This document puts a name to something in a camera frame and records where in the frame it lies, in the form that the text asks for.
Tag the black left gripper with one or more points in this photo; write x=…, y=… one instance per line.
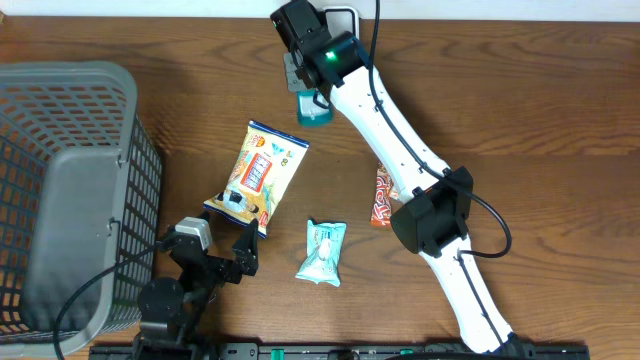
x=248, y=258

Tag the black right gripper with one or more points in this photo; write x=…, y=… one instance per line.
x=293, y=76

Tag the blue mouthwash bottle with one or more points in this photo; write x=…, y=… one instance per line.
x=314, y=111

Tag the yellow snack bag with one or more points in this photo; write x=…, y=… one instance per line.
x=266, y=164

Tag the teal small snack packet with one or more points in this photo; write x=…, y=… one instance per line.
x=324, y=244

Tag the orange chocolate bar wrapper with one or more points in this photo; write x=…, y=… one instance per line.
x=385, y=192

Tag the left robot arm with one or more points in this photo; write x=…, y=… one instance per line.
x=171, y=308

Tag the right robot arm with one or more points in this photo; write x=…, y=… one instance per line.
x=436, y=199

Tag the white barcode scanner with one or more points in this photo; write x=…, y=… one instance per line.
x=342, y=19

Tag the grey plastic basket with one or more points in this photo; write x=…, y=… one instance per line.
x=80, y=188

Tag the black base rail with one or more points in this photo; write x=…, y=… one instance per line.
x=252, y=351

